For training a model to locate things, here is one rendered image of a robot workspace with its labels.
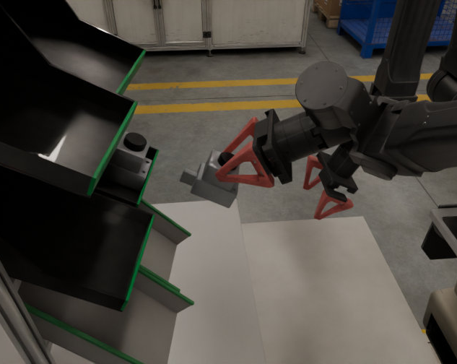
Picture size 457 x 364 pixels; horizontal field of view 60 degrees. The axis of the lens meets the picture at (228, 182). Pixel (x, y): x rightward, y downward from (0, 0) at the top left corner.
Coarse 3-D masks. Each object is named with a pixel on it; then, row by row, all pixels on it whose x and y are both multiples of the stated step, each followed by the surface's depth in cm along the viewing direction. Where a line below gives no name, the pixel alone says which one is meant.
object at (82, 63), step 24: (0, 0) 50; (24, 0) 50; (48, 0) 49; (24, 24) 48; (48, 24) 51; (72, 24) 51; (48, 48) 47; (72, 48) 49; (96, 48) 51; (120, 48) 52; (72, 72) 42; (96, 72) 47; (120, 72) 50
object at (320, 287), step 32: (256, 224) 99; (288, 224) 99; (320, 224) 99; (352, 224) 99; (256, 256) 91; (288, 256) 91; (320, 256) 91; (352, 256) 91; (256, 288) 84; (288, 288) 84; (320, 288) 84; (352, 288) 84; (384, 288) 84; (288, 320) 78; (320, 320) 78; (352, 320) 78; (384, 320) 78; (416, 320) 78; (288, 352) 73; (320, 352) 73; (352, 352) 73; (384, 352) 73; (416, 352) 73
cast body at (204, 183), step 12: (216, 156) 57; (228, 156) 56; (204, 168) 58; (216, 168) 55; (180, 180) 59; (192, 180) 59; (204, 180) 56; (216, 180) 56; (192, 192) 58; (204, 192) 58; (216, 192) 57; (228, 192) 57; (228, 204) 59
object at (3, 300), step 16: (0, 272) 37; (0, 288) 36; (0, 304) 38; (16, 304) 40; (0, 320) 39; (16, 320) 39; (16, 336) 41; (32, 336) 42; (32, 352) 43; (48, 352) 46
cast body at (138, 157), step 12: (132, 132) 55; (120, 144) 53; (132, 144) 53; (144, 144) 54; (120, 156) 53; (132, 156) 53; (144, 156) 54; (108, 168) 55; (120, 168) 55; (132, 168) 54; (144, 168) 57; (120, 180) 56; (132, 180) 56; (144, 180) 56
